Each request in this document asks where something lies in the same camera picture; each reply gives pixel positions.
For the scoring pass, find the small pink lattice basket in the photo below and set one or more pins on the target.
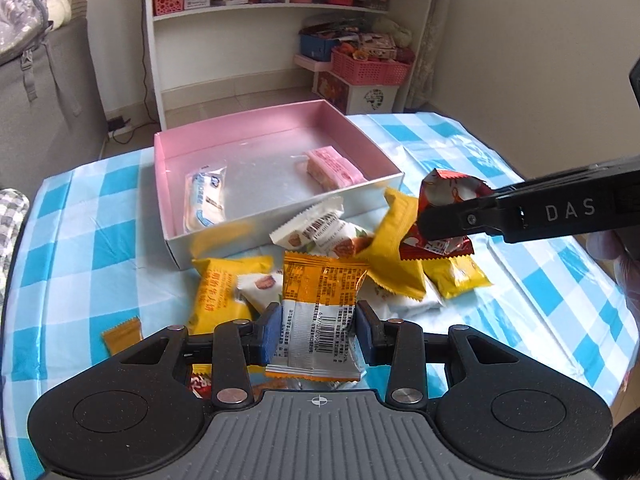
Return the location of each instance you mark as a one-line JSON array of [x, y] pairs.
[[168, 2]]

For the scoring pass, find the pink cardboard box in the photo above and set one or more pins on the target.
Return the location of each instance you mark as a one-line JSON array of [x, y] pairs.
[[280, 140]]

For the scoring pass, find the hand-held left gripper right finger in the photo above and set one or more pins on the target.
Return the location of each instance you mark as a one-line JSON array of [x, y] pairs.
[[365, 335]]

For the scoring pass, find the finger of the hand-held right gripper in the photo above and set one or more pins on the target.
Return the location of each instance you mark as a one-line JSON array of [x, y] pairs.
[[450, 220]]

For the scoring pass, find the green plush toy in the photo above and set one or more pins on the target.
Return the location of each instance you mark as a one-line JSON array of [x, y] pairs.
[[392, 29]]

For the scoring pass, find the blue white checked tablecloth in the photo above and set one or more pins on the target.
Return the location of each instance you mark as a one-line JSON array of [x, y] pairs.
[[525, 310]]

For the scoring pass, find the grey patterned backpack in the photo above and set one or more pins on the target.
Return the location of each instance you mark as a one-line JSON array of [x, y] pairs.
[[20, 10]]

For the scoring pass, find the pink wafer packet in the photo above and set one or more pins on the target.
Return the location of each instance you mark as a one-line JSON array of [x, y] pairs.
[[335, 165]]

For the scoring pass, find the printed cardboard box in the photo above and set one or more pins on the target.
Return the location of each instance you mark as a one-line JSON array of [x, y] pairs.
[[357, 95]]

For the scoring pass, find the orange silver snack packet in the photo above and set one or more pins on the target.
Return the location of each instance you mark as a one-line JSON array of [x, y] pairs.
[[320, 305]]

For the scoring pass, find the large pink plastic basket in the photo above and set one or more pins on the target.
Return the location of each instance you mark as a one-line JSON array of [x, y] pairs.
[[370, 69]]

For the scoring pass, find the white blue snack packet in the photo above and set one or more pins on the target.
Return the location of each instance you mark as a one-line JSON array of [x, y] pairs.
[[205, 200]]

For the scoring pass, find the white plush ball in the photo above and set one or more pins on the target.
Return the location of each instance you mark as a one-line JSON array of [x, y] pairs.
[[57, 10]]

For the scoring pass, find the red white snack packet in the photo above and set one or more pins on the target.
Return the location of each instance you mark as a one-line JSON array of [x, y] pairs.
[[200, 382], [450, 185]]

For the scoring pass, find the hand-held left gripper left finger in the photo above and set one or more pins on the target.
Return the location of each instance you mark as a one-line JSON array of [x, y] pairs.
[[270, 335]]

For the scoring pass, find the white bookshelf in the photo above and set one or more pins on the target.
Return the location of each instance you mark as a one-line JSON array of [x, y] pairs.
[[220, 50]]

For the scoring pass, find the person's right hand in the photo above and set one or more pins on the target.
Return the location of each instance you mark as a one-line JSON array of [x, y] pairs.
[[627, 265]]

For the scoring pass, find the lace curtain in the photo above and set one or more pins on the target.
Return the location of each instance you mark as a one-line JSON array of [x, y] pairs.
[[435, 35]]

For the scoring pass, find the yellow snack packet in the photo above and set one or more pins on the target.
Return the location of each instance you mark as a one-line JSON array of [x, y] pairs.
[[217, 295], [457, 275], [395, 255]]

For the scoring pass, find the blue storage box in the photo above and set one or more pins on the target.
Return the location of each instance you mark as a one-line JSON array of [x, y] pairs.
[[317, 44]]

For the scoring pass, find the grey checked cushion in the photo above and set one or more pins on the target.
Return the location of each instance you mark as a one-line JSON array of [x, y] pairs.
[[11, 215]]

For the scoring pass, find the gold stick packet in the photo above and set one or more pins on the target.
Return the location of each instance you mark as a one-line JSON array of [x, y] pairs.
[[122, 337]]

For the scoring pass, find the long white snack packet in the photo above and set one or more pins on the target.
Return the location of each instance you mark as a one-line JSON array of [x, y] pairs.
[[320, 232]]

